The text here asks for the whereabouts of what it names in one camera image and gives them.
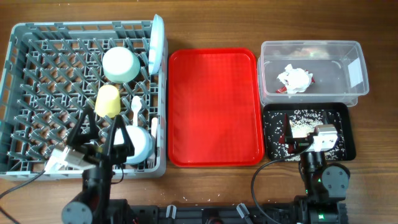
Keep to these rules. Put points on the white plastic fork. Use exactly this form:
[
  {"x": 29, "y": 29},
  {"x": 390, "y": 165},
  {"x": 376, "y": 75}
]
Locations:
[{"x": 153, "y": 132}]

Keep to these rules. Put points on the light blue plate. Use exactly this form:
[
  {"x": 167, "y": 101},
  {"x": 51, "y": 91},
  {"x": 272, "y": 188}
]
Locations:
[{"x": 156, "y": 44}]

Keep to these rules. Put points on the rice and food scraps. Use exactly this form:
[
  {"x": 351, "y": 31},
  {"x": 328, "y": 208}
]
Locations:
[{"x": 302, "y": 122}]

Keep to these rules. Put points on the red snack wrapper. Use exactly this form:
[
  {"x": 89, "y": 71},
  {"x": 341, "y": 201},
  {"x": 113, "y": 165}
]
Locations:
[{"x": 281, "y": 90}]

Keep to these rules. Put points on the clear plastic bin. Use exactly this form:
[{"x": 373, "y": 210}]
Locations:
[{"x": 338, "y": 68}]

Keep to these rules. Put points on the mint green bowl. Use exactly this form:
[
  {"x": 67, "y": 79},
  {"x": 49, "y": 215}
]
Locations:
[{"x": 120, "y": 65}]

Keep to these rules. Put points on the black tray bin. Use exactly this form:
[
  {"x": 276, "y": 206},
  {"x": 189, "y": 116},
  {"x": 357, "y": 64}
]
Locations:
[{"x": 339, "y": 107}]

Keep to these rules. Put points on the yellow plastic cup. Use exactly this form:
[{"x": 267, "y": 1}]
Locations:
[{"x": 108, "y": 101}]

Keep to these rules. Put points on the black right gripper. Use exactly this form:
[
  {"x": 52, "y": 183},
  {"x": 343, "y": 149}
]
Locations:
[{"x": 298, "y": 143}]

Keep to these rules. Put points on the grey dishwasher rack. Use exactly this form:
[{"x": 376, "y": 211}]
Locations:
[{"x": 53, "y": 71}]

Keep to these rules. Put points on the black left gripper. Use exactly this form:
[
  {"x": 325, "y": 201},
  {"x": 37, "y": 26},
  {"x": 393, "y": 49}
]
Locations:
[{"x": 109, "y": 155}]

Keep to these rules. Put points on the white plastic spoon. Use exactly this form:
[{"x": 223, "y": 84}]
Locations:
[{"x": 136, "y": 106}]

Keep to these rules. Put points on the light blue bowl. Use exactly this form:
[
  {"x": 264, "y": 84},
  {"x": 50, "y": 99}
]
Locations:
[{"x": 142, "y": 142}]

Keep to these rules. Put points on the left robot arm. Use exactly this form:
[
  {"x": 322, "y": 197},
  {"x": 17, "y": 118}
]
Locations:
[{"x": 93, "y": 203}]

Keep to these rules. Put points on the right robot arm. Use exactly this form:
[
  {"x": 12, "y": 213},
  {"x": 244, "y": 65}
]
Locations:
[{"x": 325, "y": 184}]

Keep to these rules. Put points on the white napkin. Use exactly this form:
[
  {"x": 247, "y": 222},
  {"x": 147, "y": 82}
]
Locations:
[{"x": 295, "y": 79}]

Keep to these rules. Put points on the red plastic tray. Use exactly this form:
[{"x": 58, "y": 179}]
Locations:
[{"x": 214, "y": 112}]

